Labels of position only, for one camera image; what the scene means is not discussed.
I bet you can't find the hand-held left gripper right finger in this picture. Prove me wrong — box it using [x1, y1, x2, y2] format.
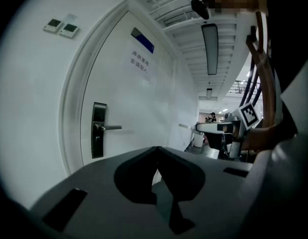
[157, 145, 254, 239]

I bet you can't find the black cable bundle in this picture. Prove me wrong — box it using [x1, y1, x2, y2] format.
[240, 26, 263, 109]

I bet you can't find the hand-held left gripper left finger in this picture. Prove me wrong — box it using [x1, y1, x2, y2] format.
[28, 145, 169, 239]

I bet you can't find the silver door lever handle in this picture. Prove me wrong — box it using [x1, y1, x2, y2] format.
[94, 123, 122, 132]

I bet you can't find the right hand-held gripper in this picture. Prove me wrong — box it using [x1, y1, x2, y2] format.
[195, 103, 259, 159]

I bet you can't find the long ceiling light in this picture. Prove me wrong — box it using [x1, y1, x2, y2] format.
[201, 23, 218, 76]

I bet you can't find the blue door sign plate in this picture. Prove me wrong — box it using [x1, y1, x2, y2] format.
[130, 27, 155, 54]

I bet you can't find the white paper notice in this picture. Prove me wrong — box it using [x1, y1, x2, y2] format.
[122, 43, 156, 82]

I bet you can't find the person's right forearm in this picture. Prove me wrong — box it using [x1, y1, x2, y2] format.
[243, 124, 279, 151]

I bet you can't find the white wall thermostat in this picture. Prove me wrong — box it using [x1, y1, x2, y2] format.
[59, 23, 81, 37]
[43, 18, 64, 33]

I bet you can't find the black head camera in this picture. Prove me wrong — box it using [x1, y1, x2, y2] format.
[191, 0, 210, 20]

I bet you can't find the white door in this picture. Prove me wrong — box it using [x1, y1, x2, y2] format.
[80, 10, 176, 169]

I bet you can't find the white bin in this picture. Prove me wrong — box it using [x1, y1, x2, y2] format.
[193, 129, 204, 148]

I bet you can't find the person's black shirt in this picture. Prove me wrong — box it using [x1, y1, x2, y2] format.
[264, 0, 308, 144]

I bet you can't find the dark door lock plate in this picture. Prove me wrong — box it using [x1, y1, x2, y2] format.
[91, 102, 107, 159]

